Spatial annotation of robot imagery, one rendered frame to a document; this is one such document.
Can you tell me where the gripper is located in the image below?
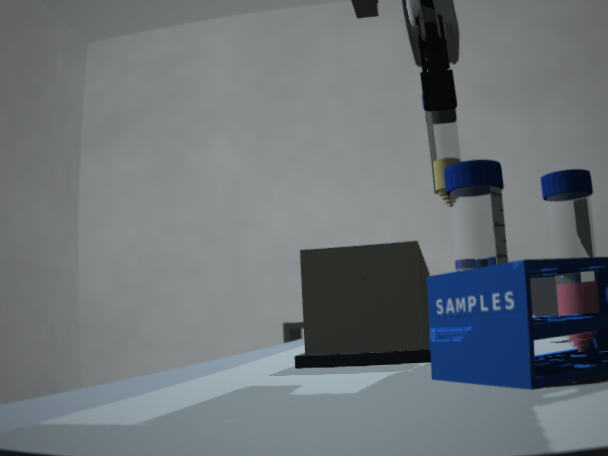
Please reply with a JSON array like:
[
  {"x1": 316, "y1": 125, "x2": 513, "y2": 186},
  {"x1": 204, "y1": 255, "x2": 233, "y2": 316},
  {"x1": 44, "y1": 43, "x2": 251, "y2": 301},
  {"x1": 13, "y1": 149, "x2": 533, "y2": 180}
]
[{"x1": 402, "y1": 0, "x2": 459, "y2": 111}]

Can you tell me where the blue tube rack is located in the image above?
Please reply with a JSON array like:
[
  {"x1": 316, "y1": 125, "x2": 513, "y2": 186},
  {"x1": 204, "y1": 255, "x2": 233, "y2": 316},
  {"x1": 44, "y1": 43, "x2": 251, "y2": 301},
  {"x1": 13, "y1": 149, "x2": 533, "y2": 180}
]
[{"x1": 427, "y1": 257, "x2": 608, "y2": 389}]

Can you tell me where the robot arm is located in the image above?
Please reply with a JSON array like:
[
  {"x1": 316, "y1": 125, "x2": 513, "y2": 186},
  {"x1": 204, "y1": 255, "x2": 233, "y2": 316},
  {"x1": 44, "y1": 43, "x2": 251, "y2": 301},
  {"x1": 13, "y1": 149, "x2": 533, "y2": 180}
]
[{"x1": 351, "y1": 0, "x2": 378, "y2": 18}]

